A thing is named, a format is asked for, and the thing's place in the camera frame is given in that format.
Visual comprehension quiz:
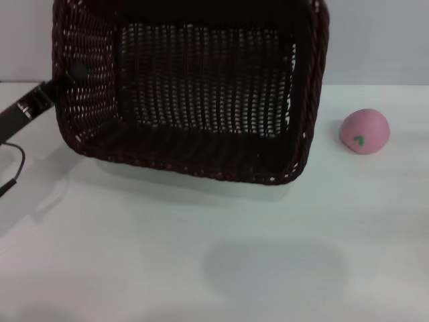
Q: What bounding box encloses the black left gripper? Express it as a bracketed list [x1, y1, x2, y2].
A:
[0, 62, 90, 146]

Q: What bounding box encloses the dark brown woven basket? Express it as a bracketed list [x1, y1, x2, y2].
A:
[51, 0, 331, 186]

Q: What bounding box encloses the pink peach toy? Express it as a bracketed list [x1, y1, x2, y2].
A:
[339, 108, 391, 156]

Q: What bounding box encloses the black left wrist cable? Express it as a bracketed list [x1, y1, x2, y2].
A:
[0, 142, 27, 199]

